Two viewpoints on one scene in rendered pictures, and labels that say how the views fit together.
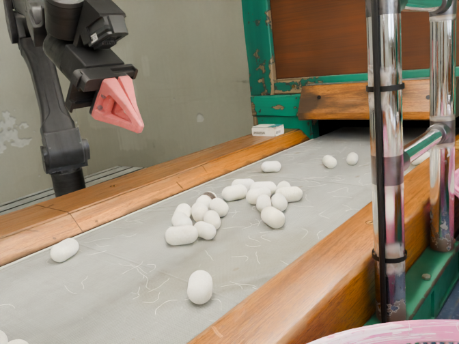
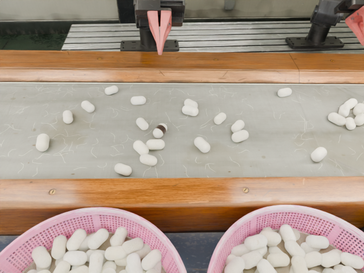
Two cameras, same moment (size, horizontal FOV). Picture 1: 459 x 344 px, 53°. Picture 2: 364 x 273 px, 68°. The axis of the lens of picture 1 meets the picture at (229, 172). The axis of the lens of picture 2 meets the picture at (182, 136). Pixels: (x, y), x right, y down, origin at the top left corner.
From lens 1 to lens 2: 0.21 m
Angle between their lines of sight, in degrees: 50
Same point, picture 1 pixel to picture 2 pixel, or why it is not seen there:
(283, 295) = (341, 187)
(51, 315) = (261, 123)
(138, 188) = (343, 71)
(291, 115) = not seen: outside the picture
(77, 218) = (301, 75)
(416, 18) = not seen: outside the picture
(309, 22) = not seen: outside the picture
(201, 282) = (318, 155)
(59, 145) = (325, 10)
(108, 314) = (279, 138)
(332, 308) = (356, 207)
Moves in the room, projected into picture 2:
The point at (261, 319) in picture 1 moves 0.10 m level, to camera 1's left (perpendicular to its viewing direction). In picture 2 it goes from (322, 189) to (271, 154)
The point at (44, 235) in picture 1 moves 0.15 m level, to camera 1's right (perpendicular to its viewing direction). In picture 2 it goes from (281, 77) to (339, 105)
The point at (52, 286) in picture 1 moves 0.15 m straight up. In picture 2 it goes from (270, 108) to (290, 46)
